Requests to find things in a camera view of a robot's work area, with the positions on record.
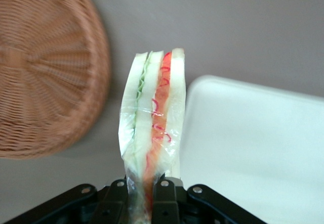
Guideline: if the plastic-wrapped triangle sandwich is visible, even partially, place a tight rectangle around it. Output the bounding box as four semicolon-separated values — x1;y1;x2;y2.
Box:
118;47;187;224

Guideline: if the cream white plastic tray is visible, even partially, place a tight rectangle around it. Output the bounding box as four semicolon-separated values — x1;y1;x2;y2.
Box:
178;75;324;224

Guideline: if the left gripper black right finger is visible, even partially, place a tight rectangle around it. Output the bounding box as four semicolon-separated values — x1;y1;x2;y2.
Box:
151;178;184;224

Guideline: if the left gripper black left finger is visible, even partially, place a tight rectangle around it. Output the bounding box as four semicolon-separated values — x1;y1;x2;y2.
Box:
90;179;130;224

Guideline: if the large brown wicker basket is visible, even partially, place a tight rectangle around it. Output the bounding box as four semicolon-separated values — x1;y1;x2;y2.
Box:
0;0;112;160

